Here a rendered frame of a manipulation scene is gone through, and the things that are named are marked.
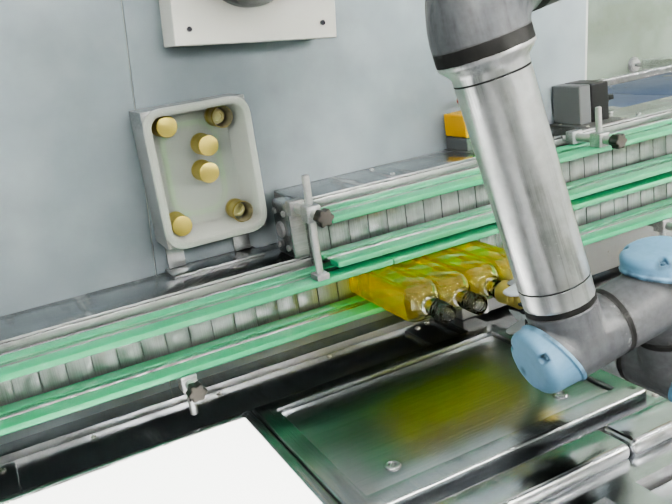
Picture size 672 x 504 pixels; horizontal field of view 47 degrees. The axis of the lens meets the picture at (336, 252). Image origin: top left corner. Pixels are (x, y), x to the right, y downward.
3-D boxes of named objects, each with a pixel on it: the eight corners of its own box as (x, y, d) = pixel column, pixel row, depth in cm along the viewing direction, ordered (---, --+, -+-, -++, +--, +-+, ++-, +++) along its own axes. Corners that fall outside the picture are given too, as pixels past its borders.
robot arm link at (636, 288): (628, 285, 77) (646, 375, 81) (711, 239, 80) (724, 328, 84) (576, 266, 84) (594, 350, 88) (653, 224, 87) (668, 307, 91)
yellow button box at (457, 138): (445, 148, 153) (467, 152, 146) (441, 111, 151) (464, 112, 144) (473, 142, 156) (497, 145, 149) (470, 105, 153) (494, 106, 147)
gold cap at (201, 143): (188, 134, 127) (196, 136, 123) (208, 131, 128) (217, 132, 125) (192, 156, 128) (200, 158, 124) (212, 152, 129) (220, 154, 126)
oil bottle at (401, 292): (349, 293, 134) (416, 328, 116) (345, 262, 133) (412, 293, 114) (377, 284, 136) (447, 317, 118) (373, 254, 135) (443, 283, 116)
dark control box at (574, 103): (551, 123, 164) (580, 125, 156) (549, 85, 161) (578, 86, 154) (581, 116, 167) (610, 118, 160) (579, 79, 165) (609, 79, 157)
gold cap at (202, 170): (189, 161, 128) (197, 164, 124) (209, 157, 129) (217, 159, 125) (193, 182, 129) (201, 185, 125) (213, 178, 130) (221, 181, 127)
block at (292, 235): (275, 252, 133) (292, 260, 127) (267, 199, 131) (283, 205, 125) (294, 247, 135) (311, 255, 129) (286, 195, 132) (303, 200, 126)
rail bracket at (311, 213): (294, 271, 128) (327, 289, 117) (278, 172, 123) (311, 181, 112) (310, 266, 129) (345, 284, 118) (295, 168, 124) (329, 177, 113)
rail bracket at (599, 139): (561, 145, 150) (614, 151, 138) (559, 107, 148) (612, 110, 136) (577, 141, 151) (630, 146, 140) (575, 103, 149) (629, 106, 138)
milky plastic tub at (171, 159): (156, 243, 130) (169, 253, 122) (127, 110, 123) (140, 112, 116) (251, 219, 137) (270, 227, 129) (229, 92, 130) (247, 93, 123)
